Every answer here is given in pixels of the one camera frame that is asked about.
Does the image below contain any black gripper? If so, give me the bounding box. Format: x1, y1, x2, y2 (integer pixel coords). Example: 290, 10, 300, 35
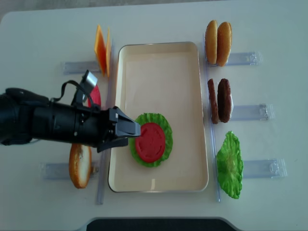
72, 106, 141, 153

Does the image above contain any red tomato slice thin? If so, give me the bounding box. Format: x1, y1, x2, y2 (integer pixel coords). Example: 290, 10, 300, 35
134, 123, 166, 163

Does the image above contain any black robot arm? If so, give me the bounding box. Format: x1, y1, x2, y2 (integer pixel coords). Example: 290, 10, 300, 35
0, 88, 141, 153

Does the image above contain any green lettuce leaf on tray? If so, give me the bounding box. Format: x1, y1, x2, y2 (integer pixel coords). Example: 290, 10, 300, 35
128, 113, 173, 167

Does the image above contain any red tomato slice thick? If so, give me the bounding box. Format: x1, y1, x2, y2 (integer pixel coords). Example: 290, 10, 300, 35
90, 85, 102, 108

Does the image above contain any sliced white bread piece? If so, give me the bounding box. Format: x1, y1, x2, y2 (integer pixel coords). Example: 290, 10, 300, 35
69, 143, 91, 189

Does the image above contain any clear holder bar cheese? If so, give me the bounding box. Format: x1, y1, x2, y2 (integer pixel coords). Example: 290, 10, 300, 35
61, 61, 101, 75

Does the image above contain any clear holder bar bread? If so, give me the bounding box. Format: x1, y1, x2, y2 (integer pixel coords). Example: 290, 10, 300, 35
39, 161, 100, 180

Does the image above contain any orange cheese slice left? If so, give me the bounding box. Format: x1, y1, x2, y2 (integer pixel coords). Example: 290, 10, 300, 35
94, 25, 106, 76

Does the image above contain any brown meat patty left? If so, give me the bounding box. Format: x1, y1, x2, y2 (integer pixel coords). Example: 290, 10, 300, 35
207, 78, 219, 124

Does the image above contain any brown meat patty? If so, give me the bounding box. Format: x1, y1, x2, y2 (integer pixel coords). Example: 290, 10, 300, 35
217, 78, 232, 123
207, 78, 219, 124

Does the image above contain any brown meat patty right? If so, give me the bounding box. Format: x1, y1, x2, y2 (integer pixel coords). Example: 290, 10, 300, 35
217, 78, 232, 123

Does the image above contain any green lettuce leaf standing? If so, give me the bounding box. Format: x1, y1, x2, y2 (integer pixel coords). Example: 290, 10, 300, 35
216, 131, 244, 199

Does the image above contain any clear holder bar lettuce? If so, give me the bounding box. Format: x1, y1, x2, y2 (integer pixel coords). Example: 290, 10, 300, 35
243, 158, 287, 179

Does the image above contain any cream rectangular tray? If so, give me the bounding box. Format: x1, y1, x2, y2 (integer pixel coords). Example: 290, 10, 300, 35
108, 42, 209, 193

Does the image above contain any black base at bottom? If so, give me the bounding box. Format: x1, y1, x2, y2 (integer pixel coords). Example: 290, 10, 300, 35
86, 218, 236, 231

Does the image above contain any golden bun half left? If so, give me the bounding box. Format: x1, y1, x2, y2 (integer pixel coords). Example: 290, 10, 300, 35
205, 20, 218, 64

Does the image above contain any golden bun half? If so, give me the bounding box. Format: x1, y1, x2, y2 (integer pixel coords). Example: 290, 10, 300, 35
217, 22, 232, 66
205, 20, 218, 64

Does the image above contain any clear holder bar patty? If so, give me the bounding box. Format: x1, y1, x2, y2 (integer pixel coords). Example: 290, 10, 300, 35
230, 103, 275, 121

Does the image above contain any golden bun half right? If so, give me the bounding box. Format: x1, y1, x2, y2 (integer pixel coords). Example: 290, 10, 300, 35
217, 22, 232, 66

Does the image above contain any clear holder bar bun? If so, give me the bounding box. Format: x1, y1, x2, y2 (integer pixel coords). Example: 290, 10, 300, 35
205, 51, 263, 67

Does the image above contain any clear long rail left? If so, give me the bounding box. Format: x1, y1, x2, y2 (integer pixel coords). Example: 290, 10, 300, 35
95, 39, 115, 205

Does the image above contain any clear long rail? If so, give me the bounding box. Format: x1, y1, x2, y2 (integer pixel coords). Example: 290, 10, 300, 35
203, 33, 221, 203
95, 39, 115, 205

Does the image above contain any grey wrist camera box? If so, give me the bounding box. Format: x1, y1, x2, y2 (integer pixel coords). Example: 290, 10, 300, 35
77, 70, 98, 103

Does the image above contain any black camera cable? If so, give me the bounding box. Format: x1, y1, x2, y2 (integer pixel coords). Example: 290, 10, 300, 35
50, 80, 96, 114

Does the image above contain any clear long rail right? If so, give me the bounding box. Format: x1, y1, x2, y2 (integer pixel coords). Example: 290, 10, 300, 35
203, 33, 221, 203

